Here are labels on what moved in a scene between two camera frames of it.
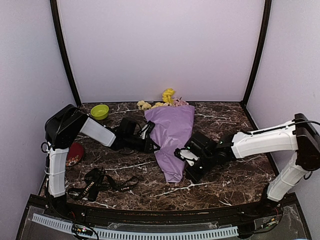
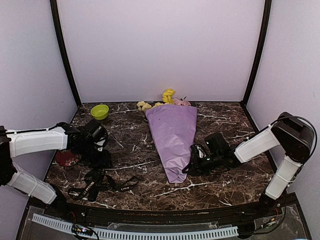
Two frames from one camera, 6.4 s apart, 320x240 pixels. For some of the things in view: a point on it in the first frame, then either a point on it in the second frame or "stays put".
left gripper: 145,147 -> 103,163
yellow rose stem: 167,96 stays put
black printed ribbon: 96,178 stays put
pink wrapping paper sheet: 173,129 stays put
